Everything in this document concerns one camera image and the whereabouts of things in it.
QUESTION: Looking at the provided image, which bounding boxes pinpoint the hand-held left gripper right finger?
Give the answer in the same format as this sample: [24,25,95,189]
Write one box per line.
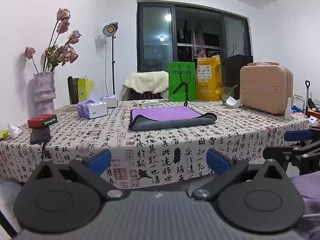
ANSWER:
[190,149,292,202]

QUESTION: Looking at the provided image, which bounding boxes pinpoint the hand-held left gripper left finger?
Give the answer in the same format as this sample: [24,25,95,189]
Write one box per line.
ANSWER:
[26,149,132,202]

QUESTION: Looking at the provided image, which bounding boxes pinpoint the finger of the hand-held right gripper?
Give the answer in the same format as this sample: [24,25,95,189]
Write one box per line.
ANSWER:
[284,127,320,143]
[262,141,320,174]

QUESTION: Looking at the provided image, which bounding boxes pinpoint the purple and grey towel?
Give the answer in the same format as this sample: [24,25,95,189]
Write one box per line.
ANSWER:
[128,102,217,131]

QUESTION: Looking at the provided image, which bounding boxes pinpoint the small white bottle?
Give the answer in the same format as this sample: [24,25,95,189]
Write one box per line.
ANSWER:
[284,97,292,120]

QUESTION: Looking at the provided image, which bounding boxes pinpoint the purple clothing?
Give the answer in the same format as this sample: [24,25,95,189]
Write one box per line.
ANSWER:
[291,171,320,240]

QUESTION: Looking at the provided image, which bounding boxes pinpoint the calligraphy print tablecloth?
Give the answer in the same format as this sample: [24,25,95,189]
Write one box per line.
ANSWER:
[0,99,312,188]

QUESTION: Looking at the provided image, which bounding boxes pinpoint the purple tissue box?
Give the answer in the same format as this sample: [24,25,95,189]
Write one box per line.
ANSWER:
[77,100,108,119]

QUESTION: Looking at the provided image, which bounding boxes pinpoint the pink suitcase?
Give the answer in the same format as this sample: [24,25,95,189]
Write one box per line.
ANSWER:
[239,64,294,115]

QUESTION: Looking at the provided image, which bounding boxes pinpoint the small white holder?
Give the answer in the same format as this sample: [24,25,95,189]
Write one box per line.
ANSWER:
[226,96,242,108]

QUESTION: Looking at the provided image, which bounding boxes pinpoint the white tissue box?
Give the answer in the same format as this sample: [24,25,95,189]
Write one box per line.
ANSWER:
[101,94,118,108]

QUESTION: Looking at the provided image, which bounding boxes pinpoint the black phone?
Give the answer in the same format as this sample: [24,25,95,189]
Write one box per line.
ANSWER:
[30,127,52,145]

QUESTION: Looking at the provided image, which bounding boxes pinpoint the clear glass cup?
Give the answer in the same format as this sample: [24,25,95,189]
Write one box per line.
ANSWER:
[222,87,234,105]

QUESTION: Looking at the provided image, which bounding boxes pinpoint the red and black box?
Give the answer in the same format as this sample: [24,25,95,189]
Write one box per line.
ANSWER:
[27,114,57,129]

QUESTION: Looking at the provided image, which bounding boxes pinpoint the dark chair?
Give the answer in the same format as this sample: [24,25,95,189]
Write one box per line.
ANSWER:
[122,84,166,101]

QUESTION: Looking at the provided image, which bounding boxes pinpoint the flat white box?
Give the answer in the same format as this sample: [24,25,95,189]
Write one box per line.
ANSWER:
[133,99,160,107]

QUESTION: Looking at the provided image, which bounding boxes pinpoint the yellow-green box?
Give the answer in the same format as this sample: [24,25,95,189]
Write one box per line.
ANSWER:
[77,77,94,103]

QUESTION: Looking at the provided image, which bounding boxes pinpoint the brown wooden chair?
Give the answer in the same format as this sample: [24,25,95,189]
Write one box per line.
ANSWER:
[67,76,80,105]

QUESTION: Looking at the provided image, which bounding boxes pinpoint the yellow plastic bag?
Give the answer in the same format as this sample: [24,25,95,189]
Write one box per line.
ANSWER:
[195,57,222,101]

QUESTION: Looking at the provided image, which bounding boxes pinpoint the green paper bag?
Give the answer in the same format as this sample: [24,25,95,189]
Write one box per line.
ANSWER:
[168,62,196,102]

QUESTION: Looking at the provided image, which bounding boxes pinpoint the pink mottled vase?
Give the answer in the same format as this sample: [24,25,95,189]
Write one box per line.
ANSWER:
[33,72,56,115]

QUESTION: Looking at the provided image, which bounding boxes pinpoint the black paper bag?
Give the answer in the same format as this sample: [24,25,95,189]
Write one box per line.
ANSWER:
[224,44,253,93]

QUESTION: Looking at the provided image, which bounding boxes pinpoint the crumpled white tissue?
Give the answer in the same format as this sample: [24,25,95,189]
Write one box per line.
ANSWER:
[7,122,22,138]

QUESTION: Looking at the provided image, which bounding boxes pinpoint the cream fleece blanket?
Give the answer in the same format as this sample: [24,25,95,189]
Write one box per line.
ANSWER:
[124,71,169,95]

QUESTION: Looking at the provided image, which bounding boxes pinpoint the dried pink roses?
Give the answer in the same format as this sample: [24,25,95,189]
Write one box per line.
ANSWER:
[24,8,82,73]

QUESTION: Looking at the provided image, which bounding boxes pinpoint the hanging pink garment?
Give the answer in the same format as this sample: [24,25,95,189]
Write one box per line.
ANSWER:
[191,23,207,58]

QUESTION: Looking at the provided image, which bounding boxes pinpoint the studio light on stand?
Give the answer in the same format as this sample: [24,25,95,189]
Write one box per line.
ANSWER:
[102,22,119,96]

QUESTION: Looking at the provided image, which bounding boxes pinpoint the black framed sliding window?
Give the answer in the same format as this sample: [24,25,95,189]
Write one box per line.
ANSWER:
[137,1,250,73]

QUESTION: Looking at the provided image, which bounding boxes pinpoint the black cart handle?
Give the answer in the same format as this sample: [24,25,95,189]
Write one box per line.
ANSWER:
[304,80,312,111]

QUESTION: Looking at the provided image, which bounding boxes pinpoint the black cable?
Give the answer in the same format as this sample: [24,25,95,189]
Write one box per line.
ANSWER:
[37,141,52,161]

